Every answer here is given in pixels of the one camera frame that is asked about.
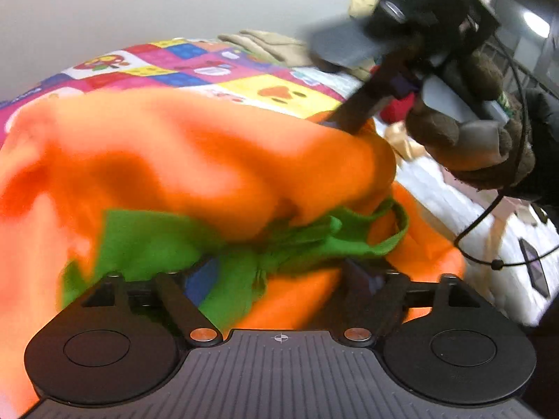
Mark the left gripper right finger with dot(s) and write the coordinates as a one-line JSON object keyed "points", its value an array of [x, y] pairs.
{"points": [[373, 301]]}

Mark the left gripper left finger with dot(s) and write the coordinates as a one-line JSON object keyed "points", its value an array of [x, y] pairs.
{"points": [[194, 326]]}

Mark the orange pumpkin costume garment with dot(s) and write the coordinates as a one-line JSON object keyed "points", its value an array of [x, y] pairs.
{"points": [[155, 179]]}

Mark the brown gloved right hand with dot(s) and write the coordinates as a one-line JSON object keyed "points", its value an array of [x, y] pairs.
{"points": [[483, 154]]}

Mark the yellow pillow with bird print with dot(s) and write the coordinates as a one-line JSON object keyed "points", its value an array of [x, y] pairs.
{"points": [[361, 8]]}

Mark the red plush toy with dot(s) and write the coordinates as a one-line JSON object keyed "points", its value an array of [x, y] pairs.
{"points": [[397, 110]]}

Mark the beige folded cloth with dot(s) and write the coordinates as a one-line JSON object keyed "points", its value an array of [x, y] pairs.
{"points": [[271, 46]]}

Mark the black phone on bed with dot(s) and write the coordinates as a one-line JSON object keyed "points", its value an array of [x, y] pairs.
{"points": [[535, 269]]}

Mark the colourful cartoon patchwork blanket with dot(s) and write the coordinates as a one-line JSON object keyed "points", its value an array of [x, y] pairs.
{"points": [[207, 67]]}

